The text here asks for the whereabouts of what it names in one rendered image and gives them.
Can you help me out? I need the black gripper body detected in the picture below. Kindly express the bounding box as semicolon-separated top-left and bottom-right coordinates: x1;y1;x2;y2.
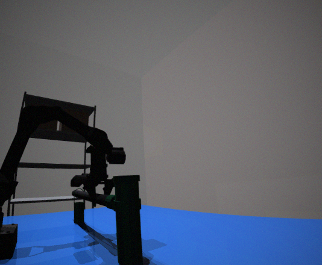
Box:
71;161;115;187

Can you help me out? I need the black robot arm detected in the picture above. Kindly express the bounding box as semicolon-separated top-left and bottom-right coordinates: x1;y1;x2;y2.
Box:
0;105;126;229

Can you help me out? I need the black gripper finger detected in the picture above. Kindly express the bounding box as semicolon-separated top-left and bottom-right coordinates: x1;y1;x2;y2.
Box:
83;184;96;207
103;184;115;195

